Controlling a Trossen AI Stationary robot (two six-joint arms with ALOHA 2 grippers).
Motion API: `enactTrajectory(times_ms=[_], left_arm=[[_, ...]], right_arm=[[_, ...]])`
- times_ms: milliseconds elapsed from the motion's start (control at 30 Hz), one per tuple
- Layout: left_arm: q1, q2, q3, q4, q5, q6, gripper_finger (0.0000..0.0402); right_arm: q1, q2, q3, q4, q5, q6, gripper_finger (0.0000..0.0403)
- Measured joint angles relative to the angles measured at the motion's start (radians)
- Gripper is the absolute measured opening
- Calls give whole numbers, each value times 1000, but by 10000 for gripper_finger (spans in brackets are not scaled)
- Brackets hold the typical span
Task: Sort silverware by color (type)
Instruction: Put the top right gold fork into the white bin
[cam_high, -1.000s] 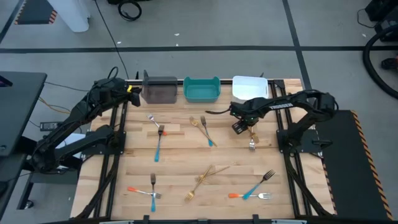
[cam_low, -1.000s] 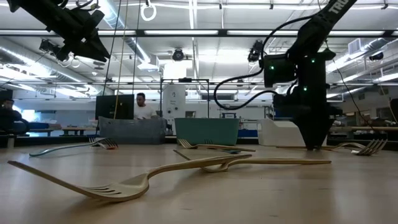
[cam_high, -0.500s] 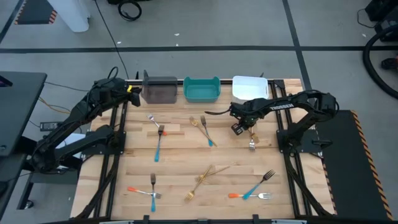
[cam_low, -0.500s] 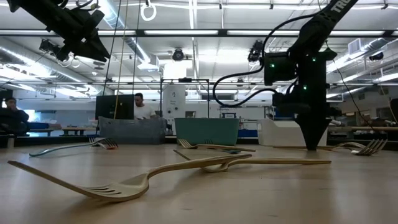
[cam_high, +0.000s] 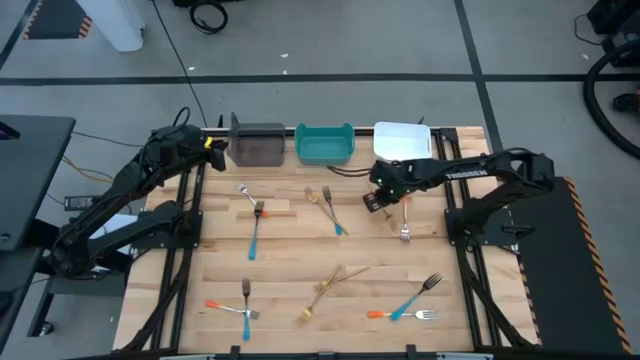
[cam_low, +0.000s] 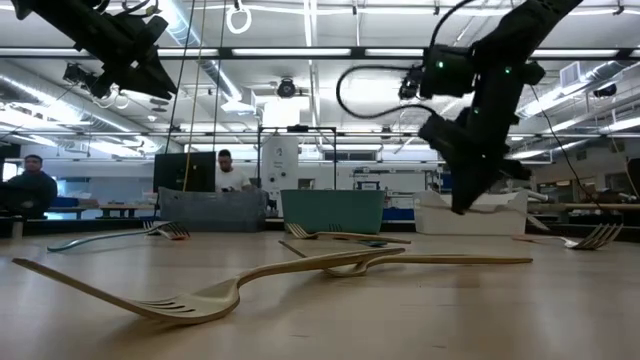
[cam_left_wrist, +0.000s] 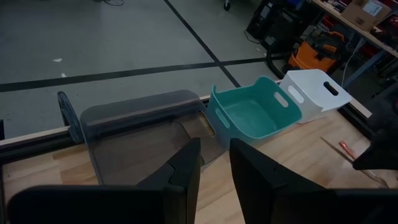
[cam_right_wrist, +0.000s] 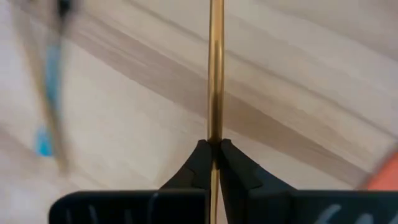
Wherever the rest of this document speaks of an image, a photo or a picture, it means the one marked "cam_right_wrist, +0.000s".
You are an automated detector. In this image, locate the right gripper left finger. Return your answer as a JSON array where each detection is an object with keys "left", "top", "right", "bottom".
[{"left": 49, "top": 139, "right": 214, "bottom": 224}]

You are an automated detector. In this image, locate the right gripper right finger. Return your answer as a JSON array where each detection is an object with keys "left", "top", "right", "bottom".
[{"left": 216, "top": 138, "right": 398, "bottom": 224}]

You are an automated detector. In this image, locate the orange-handled silver fork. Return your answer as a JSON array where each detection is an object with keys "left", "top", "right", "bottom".
[{"left": 357, "top": 149, "right": 398, "bottom": 191}]

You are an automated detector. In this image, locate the blue-handled black fork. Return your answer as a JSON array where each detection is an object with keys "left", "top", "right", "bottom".
[{"left": 33, "top": 0, "right": 74, "bottom": 158}]

